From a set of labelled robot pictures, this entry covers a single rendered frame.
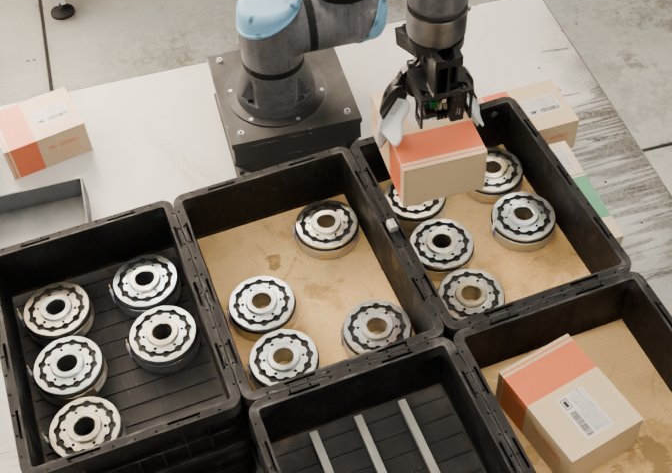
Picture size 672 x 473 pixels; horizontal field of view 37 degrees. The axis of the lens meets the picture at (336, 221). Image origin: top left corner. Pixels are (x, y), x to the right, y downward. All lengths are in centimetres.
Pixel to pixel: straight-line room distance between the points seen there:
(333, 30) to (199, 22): 166
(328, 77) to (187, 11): 157
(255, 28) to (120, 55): 163
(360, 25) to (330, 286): 49
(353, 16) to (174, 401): 73
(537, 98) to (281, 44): 51
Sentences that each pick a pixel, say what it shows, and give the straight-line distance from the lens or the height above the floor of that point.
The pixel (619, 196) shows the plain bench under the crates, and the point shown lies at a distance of 192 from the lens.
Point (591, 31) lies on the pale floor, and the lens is 337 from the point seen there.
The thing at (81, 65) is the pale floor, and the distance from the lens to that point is 336.
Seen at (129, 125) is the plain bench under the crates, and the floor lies 70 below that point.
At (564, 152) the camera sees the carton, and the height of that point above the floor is 76.
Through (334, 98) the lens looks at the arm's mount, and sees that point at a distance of 192.
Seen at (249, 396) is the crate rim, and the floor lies 93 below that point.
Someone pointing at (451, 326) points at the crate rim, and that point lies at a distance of 143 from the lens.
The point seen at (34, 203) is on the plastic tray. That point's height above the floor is 71.
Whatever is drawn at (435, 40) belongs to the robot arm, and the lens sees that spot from 124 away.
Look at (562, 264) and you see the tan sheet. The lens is 164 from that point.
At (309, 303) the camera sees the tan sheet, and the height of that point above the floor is 83.
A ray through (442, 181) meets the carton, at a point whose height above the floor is 108.
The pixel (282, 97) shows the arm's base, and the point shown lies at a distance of 186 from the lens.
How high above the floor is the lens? 212
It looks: 50 degrees down
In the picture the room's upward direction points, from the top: 4 degrees counter-clockwise
